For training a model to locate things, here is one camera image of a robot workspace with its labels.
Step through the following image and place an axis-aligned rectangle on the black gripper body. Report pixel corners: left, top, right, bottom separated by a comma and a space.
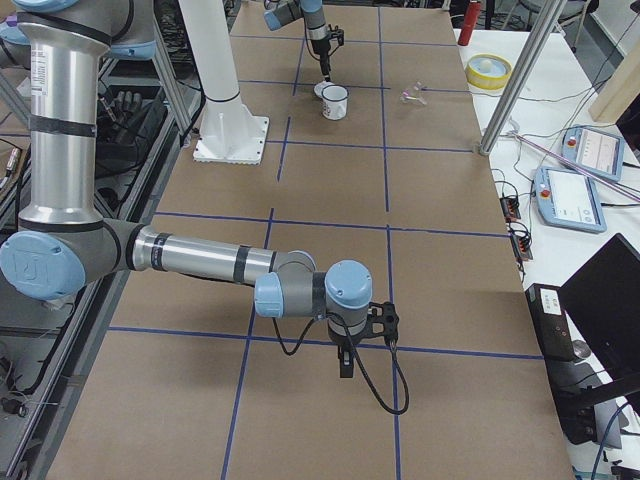
311, 37, 331, 63
331, 331, 355, 361

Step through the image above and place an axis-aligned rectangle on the white enamel mug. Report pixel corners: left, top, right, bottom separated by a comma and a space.
321, 84, 349, 121

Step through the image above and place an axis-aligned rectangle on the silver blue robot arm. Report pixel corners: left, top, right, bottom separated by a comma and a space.
1, 1, 375, 378
263, 0, 331, 81

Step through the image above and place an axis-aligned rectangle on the clear plastic funnel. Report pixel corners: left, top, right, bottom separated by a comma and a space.
400, 81, 427, 106

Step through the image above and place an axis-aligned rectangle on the red bottle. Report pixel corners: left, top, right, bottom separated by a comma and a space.
457, 0, 482, 46

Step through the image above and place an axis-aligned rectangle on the brown cardboard table cover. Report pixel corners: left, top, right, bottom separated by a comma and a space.
48, 3, 572, 479

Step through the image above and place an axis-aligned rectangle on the yellow white tape roll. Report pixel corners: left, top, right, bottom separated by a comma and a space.
465, 53, 513, 91

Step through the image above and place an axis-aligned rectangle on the black computer box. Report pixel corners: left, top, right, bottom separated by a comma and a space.
525, 283, 574, 362

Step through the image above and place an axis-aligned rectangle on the lower orange black connector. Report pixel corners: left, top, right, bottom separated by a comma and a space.
510, 230, 533, 261

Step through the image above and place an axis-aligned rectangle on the orange black connector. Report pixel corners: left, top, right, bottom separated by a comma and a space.
499, 195, 521, 222
510, 230, 533, 261

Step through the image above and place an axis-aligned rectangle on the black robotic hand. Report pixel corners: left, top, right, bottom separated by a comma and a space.
95, 87, 167, 178

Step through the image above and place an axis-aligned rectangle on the upper orange black connector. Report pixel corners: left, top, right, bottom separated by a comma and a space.
499, 195, 521, 222

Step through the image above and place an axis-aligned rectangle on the black monitor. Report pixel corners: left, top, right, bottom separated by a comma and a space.
559, 233, 639, 379

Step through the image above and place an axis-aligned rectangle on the lower teach pendant tablet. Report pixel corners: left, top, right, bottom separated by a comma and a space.
533, 167, 607, 233

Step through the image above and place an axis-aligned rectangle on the teach pendant tablet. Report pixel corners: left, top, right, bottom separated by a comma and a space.
533, 167, 607, 233
562, 125, 624, 182

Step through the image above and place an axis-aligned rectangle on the thin metal rod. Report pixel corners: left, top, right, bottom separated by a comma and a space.
511, 133, 640, 203

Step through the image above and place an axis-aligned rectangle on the upper teach pendant tablet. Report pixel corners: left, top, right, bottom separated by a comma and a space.
562, 125, 624, 182

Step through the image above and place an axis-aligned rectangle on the wooden board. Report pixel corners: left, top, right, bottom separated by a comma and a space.
589, 43, 640, 123

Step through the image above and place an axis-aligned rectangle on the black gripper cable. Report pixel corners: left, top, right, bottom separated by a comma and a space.
272, 313, 411, 415

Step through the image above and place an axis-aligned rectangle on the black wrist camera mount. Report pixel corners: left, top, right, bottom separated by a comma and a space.
362, 301, 399, 348

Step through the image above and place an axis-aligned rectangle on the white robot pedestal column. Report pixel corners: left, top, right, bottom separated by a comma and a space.
179, 0, 269, 165

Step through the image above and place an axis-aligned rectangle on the aluminium frame post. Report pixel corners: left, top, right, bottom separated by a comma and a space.
478, 0, 567, 156

